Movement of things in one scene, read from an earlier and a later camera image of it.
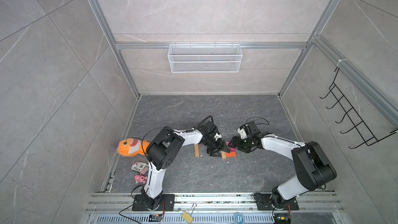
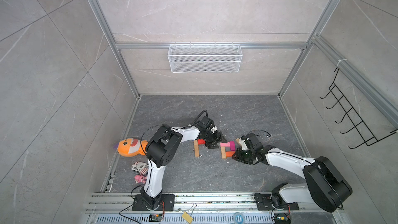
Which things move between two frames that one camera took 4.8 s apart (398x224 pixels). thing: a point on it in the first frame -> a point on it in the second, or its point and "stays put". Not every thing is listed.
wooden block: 196,150 stays put
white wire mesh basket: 204,58 stays put
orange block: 232,154 stays put
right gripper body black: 244,144 -> 246,156
